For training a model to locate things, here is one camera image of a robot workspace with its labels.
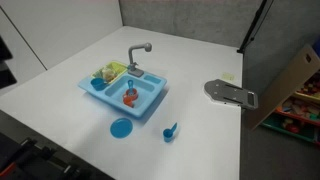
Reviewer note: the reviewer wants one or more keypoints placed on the blue toy sink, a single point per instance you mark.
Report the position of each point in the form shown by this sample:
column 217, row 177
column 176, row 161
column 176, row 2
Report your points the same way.
column 146, row 100

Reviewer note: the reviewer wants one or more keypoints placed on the blue toy cup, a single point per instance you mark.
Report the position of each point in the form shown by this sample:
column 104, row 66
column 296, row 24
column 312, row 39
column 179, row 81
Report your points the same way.
column 98, row 84

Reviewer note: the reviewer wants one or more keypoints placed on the orange toy pot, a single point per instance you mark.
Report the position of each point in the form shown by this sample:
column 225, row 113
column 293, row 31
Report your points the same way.
column 135, row 94

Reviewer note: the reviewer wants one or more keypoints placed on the grey toy faucet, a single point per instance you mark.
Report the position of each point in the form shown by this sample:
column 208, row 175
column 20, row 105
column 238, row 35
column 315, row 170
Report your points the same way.
column 131, row 56

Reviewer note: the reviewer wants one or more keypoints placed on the yellow-green dish rack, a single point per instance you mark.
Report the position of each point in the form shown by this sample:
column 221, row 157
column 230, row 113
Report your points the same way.
column 117, row 67

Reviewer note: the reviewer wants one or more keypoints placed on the blue toy plate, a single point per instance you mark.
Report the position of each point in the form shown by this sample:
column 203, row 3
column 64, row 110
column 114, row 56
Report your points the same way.
column 121, row 128

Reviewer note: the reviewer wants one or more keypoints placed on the white and orange toy food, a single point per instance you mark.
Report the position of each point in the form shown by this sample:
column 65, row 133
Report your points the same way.
column 108, row 74

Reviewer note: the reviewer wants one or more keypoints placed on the grey metal mounting plate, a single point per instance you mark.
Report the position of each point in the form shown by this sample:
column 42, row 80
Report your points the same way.
column 221, row 90

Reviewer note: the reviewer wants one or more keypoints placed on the pale yellow sticker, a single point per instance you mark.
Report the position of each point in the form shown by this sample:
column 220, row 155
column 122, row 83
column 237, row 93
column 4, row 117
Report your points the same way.
column 228, row 76

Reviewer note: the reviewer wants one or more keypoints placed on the black divider pole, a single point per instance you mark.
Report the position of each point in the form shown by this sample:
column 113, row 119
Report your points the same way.
column 253, row 25

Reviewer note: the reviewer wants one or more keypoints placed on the wooden toy shelf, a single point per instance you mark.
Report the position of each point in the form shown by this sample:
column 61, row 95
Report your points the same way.
column 286, row 83

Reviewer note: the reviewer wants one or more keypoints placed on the black equipment frame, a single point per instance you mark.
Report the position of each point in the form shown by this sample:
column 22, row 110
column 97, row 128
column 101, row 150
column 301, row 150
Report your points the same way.
column 30, row 160

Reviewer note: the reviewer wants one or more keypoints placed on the black object at wall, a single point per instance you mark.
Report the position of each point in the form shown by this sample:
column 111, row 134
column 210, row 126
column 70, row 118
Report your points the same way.
column 5, row 71

